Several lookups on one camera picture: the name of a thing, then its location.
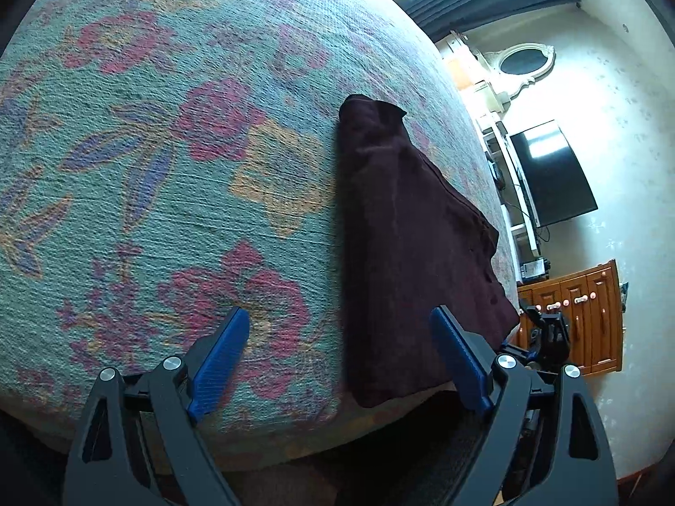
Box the black tripod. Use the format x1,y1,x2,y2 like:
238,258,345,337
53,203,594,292
519,300,573,375

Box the small black device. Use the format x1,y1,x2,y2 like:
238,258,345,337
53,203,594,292
521,257,553,281

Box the dark maroon pants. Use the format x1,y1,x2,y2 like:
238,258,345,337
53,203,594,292
337,94,520,408

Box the floral woven bedspread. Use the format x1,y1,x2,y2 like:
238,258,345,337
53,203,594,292
0,0,520,472

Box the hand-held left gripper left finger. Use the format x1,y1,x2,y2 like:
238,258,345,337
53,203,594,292
63,307,251,506

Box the white television stand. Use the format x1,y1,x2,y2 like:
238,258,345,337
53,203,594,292
475,113,544,280

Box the brown wooden cabinet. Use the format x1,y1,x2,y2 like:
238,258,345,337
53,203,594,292
514,259,626,377

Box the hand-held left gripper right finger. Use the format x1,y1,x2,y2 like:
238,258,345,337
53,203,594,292
422,306,619,506

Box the white vanity with oval mirror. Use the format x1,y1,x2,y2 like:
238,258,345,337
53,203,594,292
443,32,557,117

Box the black flat television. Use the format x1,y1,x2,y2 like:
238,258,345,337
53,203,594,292
509,120,599,229

